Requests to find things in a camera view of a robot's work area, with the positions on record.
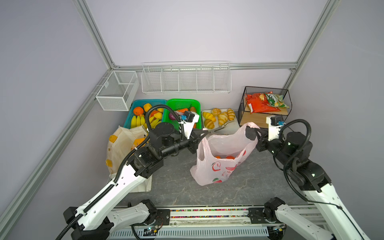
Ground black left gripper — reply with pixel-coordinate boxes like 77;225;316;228
161;128;208;159

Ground pink plastic grocery bag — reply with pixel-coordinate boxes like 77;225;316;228
190;122;260;186

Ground yellow snack bag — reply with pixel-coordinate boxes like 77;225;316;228
131;138;146;150

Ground white canvas tote bag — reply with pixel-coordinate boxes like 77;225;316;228
106;127;148;180

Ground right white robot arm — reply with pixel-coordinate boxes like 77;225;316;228
246;116;369;240

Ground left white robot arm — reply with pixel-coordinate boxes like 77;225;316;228
57;105;208;240

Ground striped toy bread roll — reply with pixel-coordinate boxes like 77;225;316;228
204;119;215;130

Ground striped toy bread loaf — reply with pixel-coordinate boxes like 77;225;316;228
202;112;216;122

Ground white bread tray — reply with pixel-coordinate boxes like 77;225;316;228
202;108;240;135

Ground metal bread tongs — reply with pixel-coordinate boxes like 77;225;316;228
208;121;234;133

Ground toy bread bun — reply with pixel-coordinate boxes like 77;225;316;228
211;108;222;117

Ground toy croissant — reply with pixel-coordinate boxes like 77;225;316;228
218;112;229;127

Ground red chip bag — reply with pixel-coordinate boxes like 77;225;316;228
246;93;281;113

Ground green plastic basket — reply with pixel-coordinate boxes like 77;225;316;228
162;99;203;130

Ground green snack bag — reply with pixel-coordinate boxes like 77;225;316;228
265;92;289;108

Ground yellow-orange toy citrus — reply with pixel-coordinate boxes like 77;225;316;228
143;103;153;113

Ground yellow toy banana bunch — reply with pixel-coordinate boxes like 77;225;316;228
130;115;162;129

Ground teal plastic basket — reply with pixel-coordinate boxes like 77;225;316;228
123;99;167;129

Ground orange toy tangerine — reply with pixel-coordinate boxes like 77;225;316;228
133;107;145;116

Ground black wire snack rack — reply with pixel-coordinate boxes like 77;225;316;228
237;86;293;129

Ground white wire wall shelf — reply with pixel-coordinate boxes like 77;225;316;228
141;61;232;94

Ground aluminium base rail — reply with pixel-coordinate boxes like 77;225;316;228
80;204;328;229

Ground white mesh wall basket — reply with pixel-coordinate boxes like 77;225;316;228
96;71;140;112

